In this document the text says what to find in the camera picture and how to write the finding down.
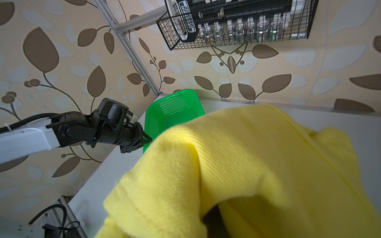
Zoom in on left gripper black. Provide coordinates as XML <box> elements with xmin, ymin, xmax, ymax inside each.
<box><xmin>89</xmin><ymin>98</ymin><xmax>152</xmax><ymax>153</ymax></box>

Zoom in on green plastic basket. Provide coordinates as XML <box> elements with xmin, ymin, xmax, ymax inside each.
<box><xmin>144</xmin><ymin>89</ymin><xmax>205</xmax><ymax>139</ymax></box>

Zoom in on yellow trousers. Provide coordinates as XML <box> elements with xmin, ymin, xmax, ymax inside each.
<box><xmin>97</xmin><ymin>105</ymin><xmax>381</xmax><ymax>238</ymax></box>

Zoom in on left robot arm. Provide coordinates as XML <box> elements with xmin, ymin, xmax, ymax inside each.
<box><xmin>1</xmin><ymin>98</ymin><xmax>152</xmax><ymax>164</ymax></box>

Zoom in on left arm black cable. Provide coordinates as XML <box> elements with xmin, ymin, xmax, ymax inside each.
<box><xmin>28</xmin><ymin>203</ymin><xmax>81</xmax><ymax>238</ymax></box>

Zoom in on black wire basket rear wall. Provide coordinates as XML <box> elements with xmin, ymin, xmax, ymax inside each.
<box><xmin>157</xmin><ymin>1</ymin><xmax>318</xmax><ymax>50</ymax></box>

